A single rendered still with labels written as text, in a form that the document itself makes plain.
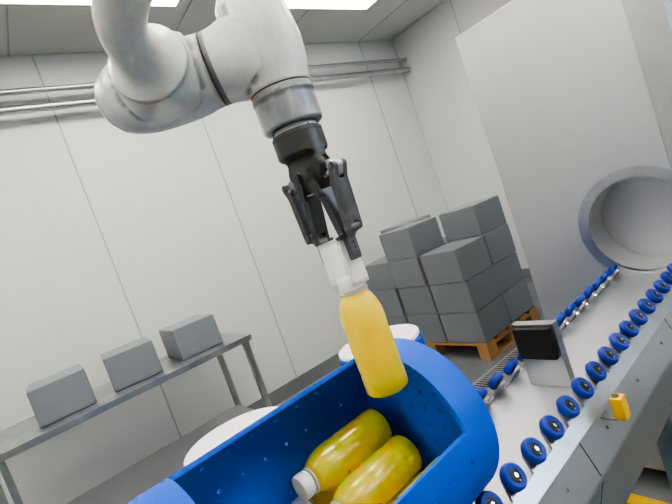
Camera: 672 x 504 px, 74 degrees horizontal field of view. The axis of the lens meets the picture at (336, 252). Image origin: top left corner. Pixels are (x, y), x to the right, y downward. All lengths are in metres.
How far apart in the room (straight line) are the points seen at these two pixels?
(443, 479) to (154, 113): 0.61
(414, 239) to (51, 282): 2.82
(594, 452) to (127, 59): 1.01
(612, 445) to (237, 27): 1.01
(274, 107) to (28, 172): 3.47
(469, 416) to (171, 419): 3.50
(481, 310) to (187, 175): 2.76
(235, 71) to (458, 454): 0.59
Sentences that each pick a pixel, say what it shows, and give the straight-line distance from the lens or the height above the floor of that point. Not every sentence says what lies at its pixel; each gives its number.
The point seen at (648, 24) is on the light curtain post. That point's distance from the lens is 1.08.
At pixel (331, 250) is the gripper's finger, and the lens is 0.67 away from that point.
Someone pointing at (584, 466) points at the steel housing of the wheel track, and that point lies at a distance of 1.03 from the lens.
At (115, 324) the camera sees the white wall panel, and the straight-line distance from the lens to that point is 3.90.
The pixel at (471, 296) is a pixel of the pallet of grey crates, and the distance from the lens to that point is 3.66.
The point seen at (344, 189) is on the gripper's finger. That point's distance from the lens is 0.61.
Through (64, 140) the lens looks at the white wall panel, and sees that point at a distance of 4.11.
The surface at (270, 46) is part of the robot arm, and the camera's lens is 0.64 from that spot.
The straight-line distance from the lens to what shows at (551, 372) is 1.17.
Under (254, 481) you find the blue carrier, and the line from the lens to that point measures 0.81.
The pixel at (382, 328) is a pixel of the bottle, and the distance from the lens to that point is 0.65.
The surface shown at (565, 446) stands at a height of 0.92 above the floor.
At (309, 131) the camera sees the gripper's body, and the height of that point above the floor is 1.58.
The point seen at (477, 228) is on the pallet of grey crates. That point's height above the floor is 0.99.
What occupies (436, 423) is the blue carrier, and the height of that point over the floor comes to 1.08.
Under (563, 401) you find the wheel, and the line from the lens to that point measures 1.02.
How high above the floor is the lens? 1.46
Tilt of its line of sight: 4 degrees down
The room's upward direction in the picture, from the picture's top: 19 degrees counter-clockwise
